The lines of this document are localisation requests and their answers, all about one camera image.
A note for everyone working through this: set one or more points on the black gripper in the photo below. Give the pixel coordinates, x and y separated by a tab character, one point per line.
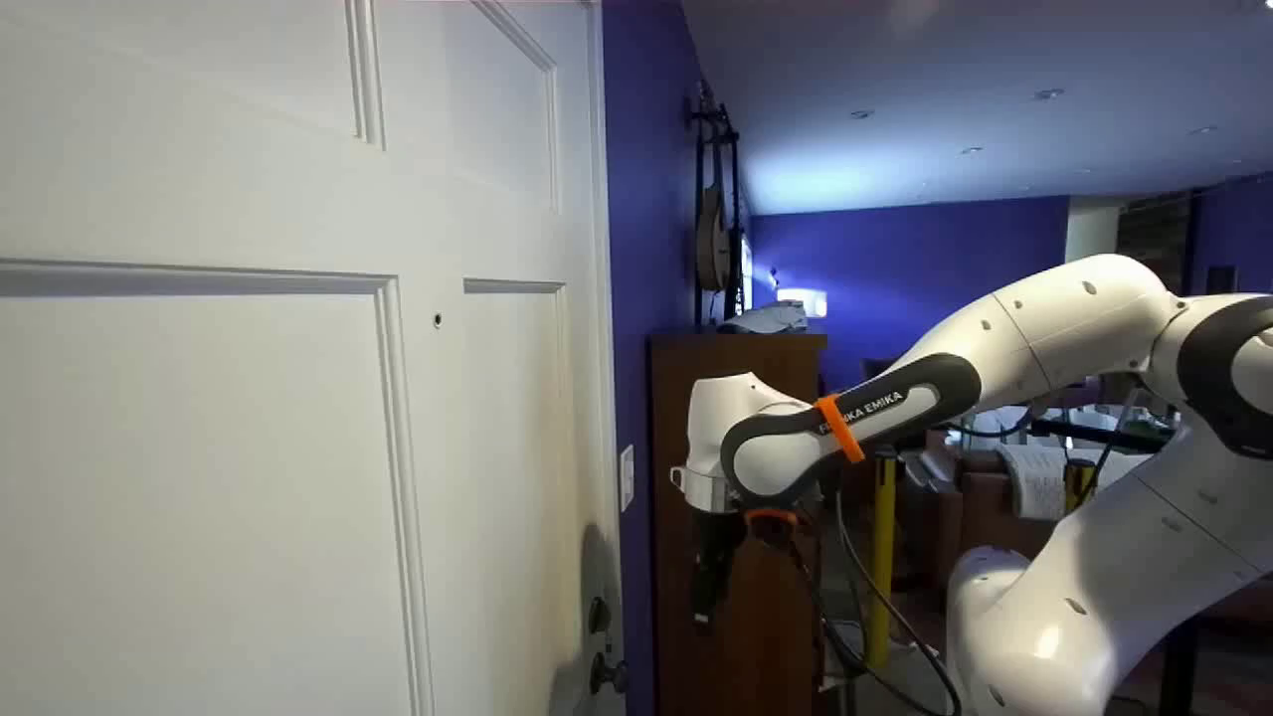
717	539

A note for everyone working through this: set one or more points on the yellow stand post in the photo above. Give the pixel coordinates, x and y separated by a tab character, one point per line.
881	567

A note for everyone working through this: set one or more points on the white wall light switch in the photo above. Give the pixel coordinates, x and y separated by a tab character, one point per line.
626	480

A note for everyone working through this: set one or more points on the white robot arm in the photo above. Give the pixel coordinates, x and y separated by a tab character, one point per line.
1046	635

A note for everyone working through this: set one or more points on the white panelled door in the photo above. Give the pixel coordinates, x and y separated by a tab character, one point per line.
304	361

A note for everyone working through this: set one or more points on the dark round door knob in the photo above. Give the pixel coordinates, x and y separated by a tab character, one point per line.
607	675

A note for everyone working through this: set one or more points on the brown wooden cabinet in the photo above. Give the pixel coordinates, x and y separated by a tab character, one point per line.
757	651

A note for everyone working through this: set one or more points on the black iron wall rack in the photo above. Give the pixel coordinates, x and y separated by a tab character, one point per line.
717	230

